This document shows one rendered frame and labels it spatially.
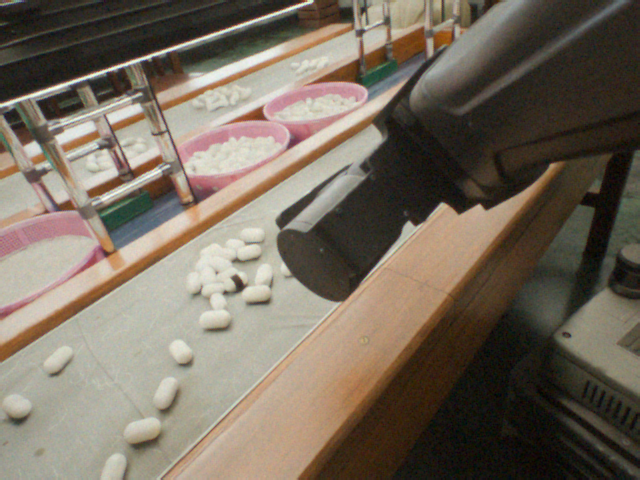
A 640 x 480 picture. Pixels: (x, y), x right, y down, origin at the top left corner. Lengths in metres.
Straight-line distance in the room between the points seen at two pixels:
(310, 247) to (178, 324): 0.37
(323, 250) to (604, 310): 0.77
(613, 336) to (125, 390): 0.77
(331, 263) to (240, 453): 0.23
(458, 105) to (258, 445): 0.34
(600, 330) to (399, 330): 0.51
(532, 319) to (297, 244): 1.35
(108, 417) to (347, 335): 0.27
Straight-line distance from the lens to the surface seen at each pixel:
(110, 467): 0.48
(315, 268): 0.25
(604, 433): 0.92
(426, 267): 0.54
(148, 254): 0.70
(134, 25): 0.51
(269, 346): 0.52
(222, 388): 0.50
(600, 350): 0.88
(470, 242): 0.58
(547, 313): 1.59
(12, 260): 0.93
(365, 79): 1.47
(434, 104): 0.19
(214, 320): 0.55
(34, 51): 0.48
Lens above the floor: 1.12
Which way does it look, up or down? 35 degrees down
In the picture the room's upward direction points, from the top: 11 degrees counter-clockwise
